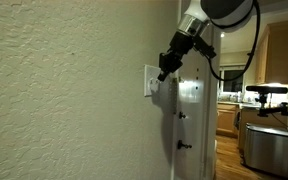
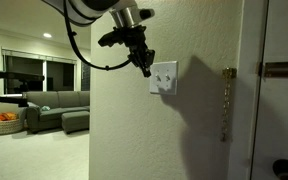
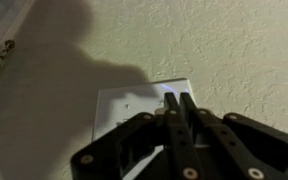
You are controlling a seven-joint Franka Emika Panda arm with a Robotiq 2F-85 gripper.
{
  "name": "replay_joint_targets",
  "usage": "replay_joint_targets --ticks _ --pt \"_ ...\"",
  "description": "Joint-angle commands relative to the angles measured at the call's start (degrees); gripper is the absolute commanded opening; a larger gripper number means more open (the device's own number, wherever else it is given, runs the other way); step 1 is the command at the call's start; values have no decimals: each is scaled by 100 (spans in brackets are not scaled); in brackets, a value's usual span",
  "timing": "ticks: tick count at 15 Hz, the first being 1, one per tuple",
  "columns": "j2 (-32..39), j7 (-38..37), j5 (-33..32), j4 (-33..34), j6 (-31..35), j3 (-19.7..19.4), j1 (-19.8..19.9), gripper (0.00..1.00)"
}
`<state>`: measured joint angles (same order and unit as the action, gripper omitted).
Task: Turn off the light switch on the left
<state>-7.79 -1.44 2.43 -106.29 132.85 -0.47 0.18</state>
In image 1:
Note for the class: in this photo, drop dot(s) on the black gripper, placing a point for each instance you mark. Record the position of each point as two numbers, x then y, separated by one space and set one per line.
179 50

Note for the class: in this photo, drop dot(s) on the white light switch plate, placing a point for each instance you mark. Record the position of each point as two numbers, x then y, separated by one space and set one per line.
150 80

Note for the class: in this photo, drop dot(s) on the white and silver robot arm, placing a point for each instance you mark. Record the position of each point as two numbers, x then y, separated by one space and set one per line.
214 13

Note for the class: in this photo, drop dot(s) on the round ceiling light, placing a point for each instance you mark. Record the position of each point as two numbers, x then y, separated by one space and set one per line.
222 34

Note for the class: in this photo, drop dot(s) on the small black door knob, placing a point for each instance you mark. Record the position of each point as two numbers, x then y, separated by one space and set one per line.
182 115

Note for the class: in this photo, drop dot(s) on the white door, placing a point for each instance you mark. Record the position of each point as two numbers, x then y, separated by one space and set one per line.
194 110

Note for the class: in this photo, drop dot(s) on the kitchen window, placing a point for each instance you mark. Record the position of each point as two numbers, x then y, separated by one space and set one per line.
232 78

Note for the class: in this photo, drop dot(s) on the wooden base cabinet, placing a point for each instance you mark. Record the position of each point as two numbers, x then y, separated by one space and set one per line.
226 119

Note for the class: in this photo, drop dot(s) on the stainless steel trash can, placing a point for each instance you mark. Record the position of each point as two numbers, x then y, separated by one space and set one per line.
268 150

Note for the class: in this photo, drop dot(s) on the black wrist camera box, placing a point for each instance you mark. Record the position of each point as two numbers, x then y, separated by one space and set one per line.
204 46

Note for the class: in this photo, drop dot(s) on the black stereo camera bar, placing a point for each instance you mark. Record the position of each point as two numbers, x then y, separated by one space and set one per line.
266 89

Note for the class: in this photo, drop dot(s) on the wooden wall cabinet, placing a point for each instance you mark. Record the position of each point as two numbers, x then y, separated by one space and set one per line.
274 53

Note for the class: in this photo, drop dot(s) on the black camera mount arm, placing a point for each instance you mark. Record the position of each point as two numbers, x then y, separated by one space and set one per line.
277 108

